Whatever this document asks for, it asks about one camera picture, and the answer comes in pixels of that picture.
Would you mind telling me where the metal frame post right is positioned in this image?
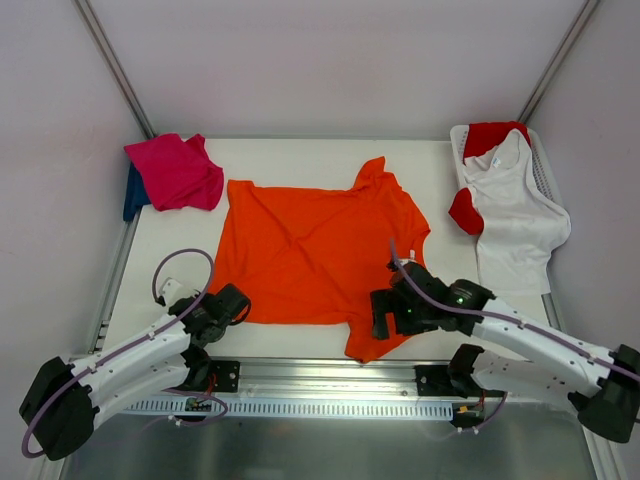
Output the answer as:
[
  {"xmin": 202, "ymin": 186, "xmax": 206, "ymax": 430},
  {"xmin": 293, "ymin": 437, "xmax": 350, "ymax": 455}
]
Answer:
[{"xmin": 517, "ymin": 0, "xmax": 603, "ymax": 124}]

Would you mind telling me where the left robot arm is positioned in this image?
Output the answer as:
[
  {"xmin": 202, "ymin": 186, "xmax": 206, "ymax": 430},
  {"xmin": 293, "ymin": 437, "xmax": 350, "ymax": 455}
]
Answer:
[{"xmin": 19, "ymin": 279, "xmax": 251, "ymax": 461}]

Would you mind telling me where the metal frame post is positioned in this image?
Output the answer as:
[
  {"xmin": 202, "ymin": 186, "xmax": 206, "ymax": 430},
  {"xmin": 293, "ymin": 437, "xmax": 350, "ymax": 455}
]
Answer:
[
  {"xmin": 72, "ymin": 0, "xmax": 157, "ymax": 139},
  {"xmin": 517, "ymin": 0, "xmax": 603, "ymax": 124}
]

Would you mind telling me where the white slotted cable duct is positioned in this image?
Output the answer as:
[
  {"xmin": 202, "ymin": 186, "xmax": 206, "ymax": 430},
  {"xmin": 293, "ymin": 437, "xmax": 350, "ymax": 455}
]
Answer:
[{"xmin": 122, "ymin": 395, "xmax": 454, "ymax": 422}]

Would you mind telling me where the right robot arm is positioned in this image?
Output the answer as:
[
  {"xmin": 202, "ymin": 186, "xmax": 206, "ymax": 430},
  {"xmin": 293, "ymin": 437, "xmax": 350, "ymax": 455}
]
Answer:
[{"xmin": 370, "ymin": 261, "xmax": 639, "ymax": 444}]

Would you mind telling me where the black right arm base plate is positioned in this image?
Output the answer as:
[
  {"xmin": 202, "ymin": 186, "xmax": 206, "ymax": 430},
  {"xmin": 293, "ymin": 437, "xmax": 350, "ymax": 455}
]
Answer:
[{"xmin": 414, "ymin": 364, "xmax": 505, "ymax": 398}]

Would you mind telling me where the metal frame post left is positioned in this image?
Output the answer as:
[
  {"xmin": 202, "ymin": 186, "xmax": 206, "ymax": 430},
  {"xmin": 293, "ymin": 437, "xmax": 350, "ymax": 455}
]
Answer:
[{"xmin": 72, "ymin": 0, "xmax": 157, "ymax": 139}]

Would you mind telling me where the red t shirt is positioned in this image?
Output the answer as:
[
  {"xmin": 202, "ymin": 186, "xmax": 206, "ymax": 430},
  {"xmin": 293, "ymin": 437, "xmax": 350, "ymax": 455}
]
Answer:
[{"xmin": 449, "ymin": 121, "xmax": 531, "ymax": 235}]

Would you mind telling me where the orange t shirt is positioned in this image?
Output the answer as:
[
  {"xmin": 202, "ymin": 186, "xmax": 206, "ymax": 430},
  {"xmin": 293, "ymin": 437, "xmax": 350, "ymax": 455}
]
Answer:
[{"xmin": 209, "ymin": 157, "xmax": 430, "ymax": 363}]

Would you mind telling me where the white tank top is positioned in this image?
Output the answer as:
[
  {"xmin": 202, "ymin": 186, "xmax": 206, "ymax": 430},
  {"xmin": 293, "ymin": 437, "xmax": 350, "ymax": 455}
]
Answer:
[{"xmin": 459, "ymin": 128, "xmax": 571, "ymax": 295}]

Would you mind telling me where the aluminium mounting rail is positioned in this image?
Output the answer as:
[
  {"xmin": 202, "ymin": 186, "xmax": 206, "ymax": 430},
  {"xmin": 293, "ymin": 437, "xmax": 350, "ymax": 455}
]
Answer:
[{"xmin": 58, "ymin": 353, "xmax": 601, "ymax": 404}]

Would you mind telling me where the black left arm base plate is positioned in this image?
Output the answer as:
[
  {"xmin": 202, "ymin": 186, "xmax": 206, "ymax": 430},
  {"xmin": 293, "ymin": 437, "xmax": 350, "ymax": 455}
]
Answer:
[{"xmin": 151, "ymin": 357, "xmax": 241, "ymax": 392}]

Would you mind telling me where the white plastic laundry basket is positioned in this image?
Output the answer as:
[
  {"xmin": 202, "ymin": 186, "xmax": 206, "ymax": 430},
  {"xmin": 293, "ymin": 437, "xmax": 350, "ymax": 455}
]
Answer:
[{"xmin": 450, "ymin": 125, "xmax": 564, "ymax": 207}]

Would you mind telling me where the pink t shirt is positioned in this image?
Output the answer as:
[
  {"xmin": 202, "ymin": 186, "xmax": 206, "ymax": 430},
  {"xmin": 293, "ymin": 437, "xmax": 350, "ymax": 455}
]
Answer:
[{"xmin": 124, "ymin": 133, "xmax": 225, "ymax": 211}]

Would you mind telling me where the dark blue t shirt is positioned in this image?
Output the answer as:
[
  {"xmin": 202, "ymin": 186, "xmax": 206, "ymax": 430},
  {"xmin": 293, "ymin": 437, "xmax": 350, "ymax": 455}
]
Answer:
[{"xmin": 123, "ymin": 163, "xmax": 151, "ymax": 222}]

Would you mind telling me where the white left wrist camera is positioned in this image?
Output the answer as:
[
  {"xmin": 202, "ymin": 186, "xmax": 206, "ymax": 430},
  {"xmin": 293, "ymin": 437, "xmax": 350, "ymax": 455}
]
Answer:
[{"xmin": 159, "ymin": 278, "xmax": 183, "ymax": 305}]

